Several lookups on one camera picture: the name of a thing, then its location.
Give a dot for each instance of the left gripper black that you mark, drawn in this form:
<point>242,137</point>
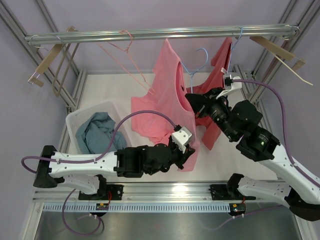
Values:
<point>183,157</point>

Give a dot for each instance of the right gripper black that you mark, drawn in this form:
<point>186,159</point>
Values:
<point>199,101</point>

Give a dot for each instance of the light pink t-shirt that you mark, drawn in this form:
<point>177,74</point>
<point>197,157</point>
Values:
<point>167,96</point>

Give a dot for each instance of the light blue wire hanger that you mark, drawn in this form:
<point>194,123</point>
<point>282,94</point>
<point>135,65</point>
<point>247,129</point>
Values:
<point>192,73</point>

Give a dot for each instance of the pink wire hanger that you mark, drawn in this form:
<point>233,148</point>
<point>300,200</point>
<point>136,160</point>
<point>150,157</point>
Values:
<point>144,84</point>

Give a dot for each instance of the blue-grey t-shirt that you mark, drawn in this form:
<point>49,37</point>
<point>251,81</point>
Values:
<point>94,136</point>

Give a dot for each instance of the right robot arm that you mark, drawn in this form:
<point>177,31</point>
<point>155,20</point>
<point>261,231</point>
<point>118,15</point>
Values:
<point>300,192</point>

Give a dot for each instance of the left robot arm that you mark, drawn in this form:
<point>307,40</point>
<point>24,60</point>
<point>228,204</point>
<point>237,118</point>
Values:
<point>88,172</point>

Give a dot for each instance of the dark pink t-shirt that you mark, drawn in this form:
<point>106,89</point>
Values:
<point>215,80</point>

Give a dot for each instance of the right beige clip hanger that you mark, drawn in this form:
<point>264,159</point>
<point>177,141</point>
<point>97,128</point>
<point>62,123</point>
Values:
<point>280,53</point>

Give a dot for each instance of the beige clip hanger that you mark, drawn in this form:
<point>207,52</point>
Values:
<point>48,60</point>
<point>280,53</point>

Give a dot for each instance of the left beige clip hanger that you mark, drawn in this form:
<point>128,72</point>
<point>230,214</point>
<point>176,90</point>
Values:
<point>48,60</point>

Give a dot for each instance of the white plastic basket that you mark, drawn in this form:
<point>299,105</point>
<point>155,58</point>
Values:
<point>76,119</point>

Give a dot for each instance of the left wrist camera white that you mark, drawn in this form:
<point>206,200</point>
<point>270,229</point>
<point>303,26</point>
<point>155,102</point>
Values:
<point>182,137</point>

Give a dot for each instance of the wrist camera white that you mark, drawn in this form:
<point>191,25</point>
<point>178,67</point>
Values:
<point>230,84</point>
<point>182,137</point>

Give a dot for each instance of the aluminium front frame rail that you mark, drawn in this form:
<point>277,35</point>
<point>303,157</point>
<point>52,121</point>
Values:
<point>140,192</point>

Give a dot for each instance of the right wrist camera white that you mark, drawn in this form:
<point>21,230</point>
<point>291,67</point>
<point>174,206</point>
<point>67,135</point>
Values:
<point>230,84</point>

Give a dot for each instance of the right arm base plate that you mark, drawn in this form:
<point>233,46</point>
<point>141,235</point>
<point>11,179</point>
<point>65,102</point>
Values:
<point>222,192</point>

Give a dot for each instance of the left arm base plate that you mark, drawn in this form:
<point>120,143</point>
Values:
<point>114,192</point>

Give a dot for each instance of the aluminium hanging rail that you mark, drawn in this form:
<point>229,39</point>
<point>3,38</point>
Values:
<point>286,31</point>

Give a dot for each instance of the white slotted cable duct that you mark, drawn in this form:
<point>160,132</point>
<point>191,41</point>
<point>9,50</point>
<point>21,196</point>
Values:
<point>118,207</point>

